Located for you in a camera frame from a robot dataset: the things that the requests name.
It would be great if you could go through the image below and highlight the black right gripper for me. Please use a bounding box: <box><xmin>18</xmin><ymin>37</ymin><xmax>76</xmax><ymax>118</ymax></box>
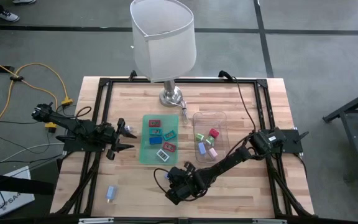
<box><xmin>165</xmin><ymin>161</ymin><xmax>203</xmax><ymax>206</ymax></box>

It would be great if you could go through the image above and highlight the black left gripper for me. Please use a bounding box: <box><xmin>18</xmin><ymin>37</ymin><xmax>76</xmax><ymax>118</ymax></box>
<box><xmin>99</xmin><ymin>118</ymin><xmax>138</xmax><ymax>161</ymax></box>

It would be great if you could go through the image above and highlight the white digital clock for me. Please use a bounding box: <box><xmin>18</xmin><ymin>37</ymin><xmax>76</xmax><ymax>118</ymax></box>
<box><xmin>155</xmin><ymin>149</ymin><xmax>170</xmax><ymax>162</ymax></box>

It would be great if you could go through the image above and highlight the green translucent plastic bin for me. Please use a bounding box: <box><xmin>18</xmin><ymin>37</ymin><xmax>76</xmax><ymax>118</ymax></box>
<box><xmin>139</xmin><ymin>114</ymin><xmax>180</xmax><ymax>166</ymax></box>

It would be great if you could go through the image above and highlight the clear plastic bin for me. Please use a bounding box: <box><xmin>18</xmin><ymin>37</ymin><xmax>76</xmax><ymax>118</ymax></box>
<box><xmin>192</xmin><ymin>111</ymin><xmax>229</xmax><ymax>164</ymax></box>

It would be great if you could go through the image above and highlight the table lamp white shade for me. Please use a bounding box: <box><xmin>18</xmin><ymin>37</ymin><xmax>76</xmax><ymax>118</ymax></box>
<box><xmin>129</xmin><ymin>0</ymin><xmax>198</xmax><ymax>108</ymax></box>

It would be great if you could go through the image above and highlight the black beam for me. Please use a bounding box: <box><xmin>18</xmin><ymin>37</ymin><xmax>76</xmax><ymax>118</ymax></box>
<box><xmin>0</xmin><ymin>171</ymin><xmax>55</xmax><ymax>196</ymax></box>

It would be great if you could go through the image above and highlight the white printed sign board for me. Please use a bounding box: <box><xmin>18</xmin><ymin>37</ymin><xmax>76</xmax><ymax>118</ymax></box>
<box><xmin>0</xmin><ymin>166</ymin><xmax>35</xmax><ymax>218</ymax></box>

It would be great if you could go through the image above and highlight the dark metal side table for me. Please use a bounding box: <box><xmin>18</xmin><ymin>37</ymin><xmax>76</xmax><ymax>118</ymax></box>
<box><xmin>323</xmin><ymin>85</ymin><xmax>358</xmax><ymax>180</ymax></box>

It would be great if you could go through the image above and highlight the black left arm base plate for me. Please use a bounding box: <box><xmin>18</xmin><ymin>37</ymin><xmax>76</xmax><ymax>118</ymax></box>
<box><xmin>56</xmin><ymin>135</ymin><xmax>105</xmax><ymax>153</ymax></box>

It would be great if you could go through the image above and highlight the bundled clear lamp cord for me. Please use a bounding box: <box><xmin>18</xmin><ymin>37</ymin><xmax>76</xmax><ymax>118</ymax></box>
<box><xmin>178</xmin><ymin>98</ymin><xmax>190</xmax><ymax>127</ymax></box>

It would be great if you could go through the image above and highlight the black aluminium table frame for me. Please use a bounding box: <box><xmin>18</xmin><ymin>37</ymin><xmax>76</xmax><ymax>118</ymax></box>
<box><xmin>54</xmin><ymin>70</ymin><xmax>315</xmax><ymax>218</ymax></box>

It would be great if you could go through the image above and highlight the silver metal bracket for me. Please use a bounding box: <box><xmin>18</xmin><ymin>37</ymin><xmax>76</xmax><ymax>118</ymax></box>
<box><xmin>252</xmin><ymin>218</ymin><xmax>288</xmax><ymax>224</ymax></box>
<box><xmin>78</xmin><ymin>218</ymin><xmax>114</xmax><ymax>224</ymax></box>

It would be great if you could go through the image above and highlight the white floor cable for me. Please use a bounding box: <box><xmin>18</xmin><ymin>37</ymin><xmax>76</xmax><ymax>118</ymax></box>
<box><xmin>0</xmin><ymin>142</ymin><xmax>65</xmax><ymax>172</ymax></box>

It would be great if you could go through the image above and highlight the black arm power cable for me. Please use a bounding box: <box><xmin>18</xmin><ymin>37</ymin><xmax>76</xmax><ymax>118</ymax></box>
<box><xmin>218</xmin><ymin>70</ymin><xmax>257</xmax><ymax>133</ymax></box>

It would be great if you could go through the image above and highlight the yellow extension cable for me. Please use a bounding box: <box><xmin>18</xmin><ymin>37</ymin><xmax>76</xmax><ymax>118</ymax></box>
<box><xmin>0</xmin><ymin>52</ymin><xmax>71</xmax><ymax>144</ymax></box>

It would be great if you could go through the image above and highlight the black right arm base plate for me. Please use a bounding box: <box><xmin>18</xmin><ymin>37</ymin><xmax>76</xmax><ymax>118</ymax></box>
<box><xmin>261</xmin><ymin>129</ymin><xmax>310</xmax><ymax>154</ymax></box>

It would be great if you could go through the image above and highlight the black floor cable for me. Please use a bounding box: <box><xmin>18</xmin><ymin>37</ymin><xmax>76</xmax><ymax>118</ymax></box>
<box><xmin>0</xmin><ymin>118</ymin><xmax>39</xmax><ymax>124</ymax></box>

